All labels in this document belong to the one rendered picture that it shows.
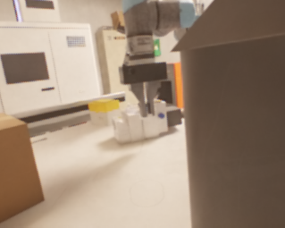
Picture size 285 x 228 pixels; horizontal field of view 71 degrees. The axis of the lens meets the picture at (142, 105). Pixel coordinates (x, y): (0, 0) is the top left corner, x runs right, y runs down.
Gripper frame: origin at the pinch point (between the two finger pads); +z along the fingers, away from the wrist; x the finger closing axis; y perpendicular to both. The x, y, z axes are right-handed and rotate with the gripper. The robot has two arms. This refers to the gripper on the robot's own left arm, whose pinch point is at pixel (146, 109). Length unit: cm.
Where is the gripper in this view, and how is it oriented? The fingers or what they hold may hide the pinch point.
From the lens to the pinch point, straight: 59.4
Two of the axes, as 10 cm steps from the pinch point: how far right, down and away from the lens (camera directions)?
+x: 9.4, -1.6, 3.0
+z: 1.1, 9.7, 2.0
